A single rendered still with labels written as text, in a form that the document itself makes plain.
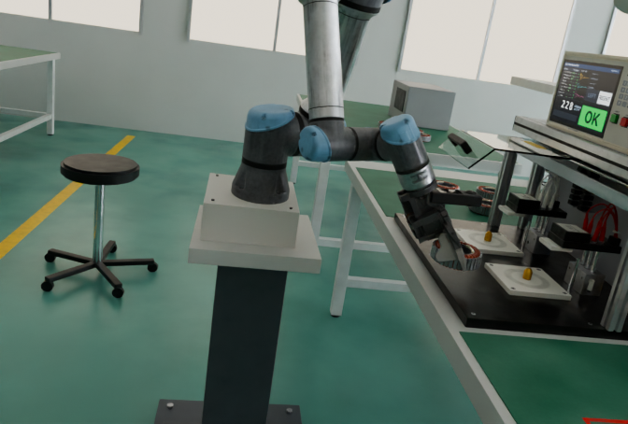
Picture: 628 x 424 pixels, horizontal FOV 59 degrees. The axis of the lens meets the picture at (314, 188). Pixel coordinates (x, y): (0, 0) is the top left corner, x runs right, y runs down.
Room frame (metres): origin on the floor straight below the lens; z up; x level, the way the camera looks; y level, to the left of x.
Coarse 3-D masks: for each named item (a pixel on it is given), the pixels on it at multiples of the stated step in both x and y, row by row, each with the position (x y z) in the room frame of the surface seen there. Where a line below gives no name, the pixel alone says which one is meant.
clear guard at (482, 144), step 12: (468, 132) 1.55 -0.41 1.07; (444, 144) 1.56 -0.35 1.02; (468, 144) 1.46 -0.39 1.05; (480, 144) 1.41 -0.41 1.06; (492, 144) 1.40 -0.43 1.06; (504, 144) 1.43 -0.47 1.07; (516, 144) 1.46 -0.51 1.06; (528, 144) 1.49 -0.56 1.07; (540, 144) 1.53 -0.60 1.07; (456, 156) 1.43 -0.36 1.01; (468, 156) 1.39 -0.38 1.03; (480, 156) 1.35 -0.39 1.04; (552, 156) 1.36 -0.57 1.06; (564, 156) 1.38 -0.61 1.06; (468, 168) 1.33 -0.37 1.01
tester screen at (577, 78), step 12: (564, 72) 1.55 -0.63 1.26; (576, 72) 1.50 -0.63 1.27; (588, 72) 1.44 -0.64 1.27; (600, 72) 1.39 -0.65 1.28; (612, 72) 1.35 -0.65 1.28; (564, 84) 1.54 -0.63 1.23; (576, 84) 1.48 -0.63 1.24; (588, 84) 1.43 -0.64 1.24; (600, 84) 1.38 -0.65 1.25; (612, 84) 1.33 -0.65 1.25; (564, 96) 1.52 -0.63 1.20; (576, 96) 1.47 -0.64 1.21; (612, 96) 1.32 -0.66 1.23; (576, 108) 1.45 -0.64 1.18; (600, 108) 1.35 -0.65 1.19; (564, 120) 1.49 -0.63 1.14; (576, 120) 1.44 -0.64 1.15; (600, 132) 1.33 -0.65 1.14
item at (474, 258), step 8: (448, 240) 1.22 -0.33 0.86; (432, 248) 1.18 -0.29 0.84; (464, 248) 1.20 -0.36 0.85; (472, 248) 1.18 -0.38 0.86; (432, 256) 1.17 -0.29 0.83; (464, 256) 1.13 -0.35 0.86; (472, 256) 1.14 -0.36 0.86; (480, 256) 1.16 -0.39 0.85; (448, 264) 1.13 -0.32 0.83; (456, 264) 1.12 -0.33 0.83; (472, 264) 1.13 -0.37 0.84
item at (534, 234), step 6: (534, 228) 1.52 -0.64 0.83; (528, 234) 1.50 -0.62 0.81; (534, 234) 1.47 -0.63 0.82; (540, 234) 1.47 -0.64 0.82; (546, 234) 1.47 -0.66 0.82; (522, 240) 1.52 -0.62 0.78; (528, 240) 1.49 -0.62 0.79; (534, 240) 1.46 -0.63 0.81; (528, 246) 1.49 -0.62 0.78; (534, 246) 1.46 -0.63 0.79; (540, 246) 1.46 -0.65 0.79; (534, 252) 1.46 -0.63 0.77; (540, 252) 1.46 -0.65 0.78; (546, 252) 1.46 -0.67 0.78
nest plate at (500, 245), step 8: (456, 232) 1.51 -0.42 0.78; (464, 232) 1.52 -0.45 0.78; (472, 232) 1.53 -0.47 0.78; (480, 232) 1.54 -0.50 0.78; (464, 240) 1.45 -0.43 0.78; (472, 240) 1.46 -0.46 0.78; (480, 240) 1.47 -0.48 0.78; (496, 240) 1.49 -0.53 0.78; (504, 240) 1.50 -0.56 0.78; (480, 248) 1.40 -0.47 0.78; (488, 248) 1.41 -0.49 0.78; (496, 248) 1.42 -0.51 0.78; (504, 248) 1.43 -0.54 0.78; (512, 248) 1.44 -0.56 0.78; (520, 256) 1.41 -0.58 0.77
